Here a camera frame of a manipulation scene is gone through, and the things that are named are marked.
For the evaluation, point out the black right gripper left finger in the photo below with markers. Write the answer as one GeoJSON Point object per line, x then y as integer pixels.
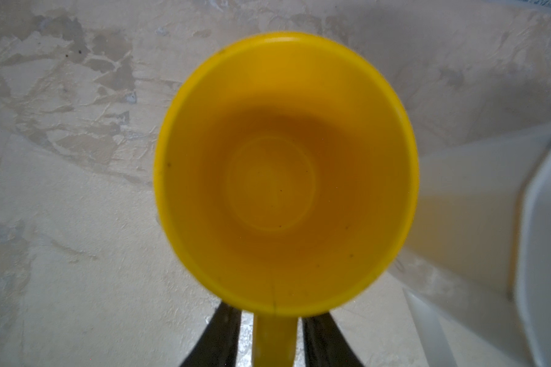
{"type": "Point", "coordinates": [218, 344]}

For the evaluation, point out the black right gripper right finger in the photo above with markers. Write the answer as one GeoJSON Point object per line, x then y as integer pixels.
{"type": "Point", "coordinates": [325, 345]}

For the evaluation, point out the yellow ceramic mug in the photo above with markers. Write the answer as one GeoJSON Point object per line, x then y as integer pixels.
{"type": "Point", "coordinates": [286, 178]}

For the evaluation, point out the white faceted ceramic mug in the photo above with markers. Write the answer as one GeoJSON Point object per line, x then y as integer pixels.
{"type": "Point", "coordinates": [479, 251]}

